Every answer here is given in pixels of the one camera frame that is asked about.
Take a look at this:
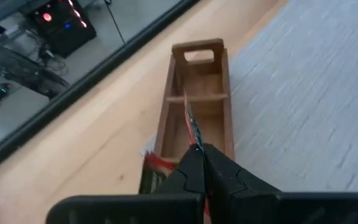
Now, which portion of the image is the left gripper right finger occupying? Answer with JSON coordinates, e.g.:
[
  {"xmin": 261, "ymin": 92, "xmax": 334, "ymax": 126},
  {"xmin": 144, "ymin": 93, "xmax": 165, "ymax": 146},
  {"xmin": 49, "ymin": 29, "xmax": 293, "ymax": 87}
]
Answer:
[{"xmin": 203, "ymin": 144, "xmax": 358, "ymax": 224}]

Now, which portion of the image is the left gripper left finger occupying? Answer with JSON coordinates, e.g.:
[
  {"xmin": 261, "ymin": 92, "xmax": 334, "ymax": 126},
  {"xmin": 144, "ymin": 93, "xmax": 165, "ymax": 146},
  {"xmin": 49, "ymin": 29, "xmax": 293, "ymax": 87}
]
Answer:
[{"xmin": 45, "ymin": 142, "xmax": 206, "ymax": 224}]

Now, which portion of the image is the red strawberry tea packet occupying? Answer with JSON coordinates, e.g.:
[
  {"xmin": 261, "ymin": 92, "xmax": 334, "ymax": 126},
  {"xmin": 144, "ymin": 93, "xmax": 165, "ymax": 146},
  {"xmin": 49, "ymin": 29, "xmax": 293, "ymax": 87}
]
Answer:
[
  {"xmin": 138, "ymin": 150, "xmax": 180, "ymax": 195},
  {"xmin": 183, "ymin": 88, "xmax": 205, "ymax": 154}
]

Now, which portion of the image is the wooden compartment tea box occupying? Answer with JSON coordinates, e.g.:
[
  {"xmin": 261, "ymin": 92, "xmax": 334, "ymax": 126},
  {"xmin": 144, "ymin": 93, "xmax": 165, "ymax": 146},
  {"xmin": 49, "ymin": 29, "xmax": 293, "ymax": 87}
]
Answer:
[{"xmin": 154, "ymin": 37, "xmax": 236, "ymax": 162}]

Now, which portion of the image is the grey woven placemat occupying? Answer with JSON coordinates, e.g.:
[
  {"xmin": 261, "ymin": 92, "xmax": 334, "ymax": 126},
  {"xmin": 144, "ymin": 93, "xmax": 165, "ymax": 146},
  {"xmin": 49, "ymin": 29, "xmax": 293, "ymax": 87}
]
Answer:
[{"xmin": 230, "ymin": 0, "xmax": 358, "ymax": 192}]

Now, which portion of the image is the black computer case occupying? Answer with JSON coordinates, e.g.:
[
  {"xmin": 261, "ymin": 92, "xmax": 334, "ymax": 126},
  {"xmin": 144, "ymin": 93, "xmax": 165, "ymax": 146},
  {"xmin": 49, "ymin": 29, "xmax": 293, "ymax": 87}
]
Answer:
[{"xmin": 29, "ymin": 0, "xmax": 98, "ymax": 59}]

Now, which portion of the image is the black metal table frame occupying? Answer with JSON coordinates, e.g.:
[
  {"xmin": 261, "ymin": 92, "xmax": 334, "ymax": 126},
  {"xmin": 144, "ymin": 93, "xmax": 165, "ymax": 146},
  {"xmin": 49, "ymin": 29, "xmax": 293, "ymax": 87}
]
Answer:
[{"xmin": 0, "ymin": 0, "xmax": 201, "ymax": 180}]

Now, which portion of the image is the black floor cable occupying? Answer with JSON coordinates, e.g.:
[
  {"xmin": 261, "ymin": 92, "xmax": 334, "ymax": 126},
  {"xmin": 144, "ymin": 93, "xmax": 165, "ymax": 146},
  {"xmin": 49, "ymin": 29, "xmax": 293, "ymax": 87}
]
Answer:
[{"xmin": 103, "ymin": 0, "xmax": 126, "ymax": 44}]

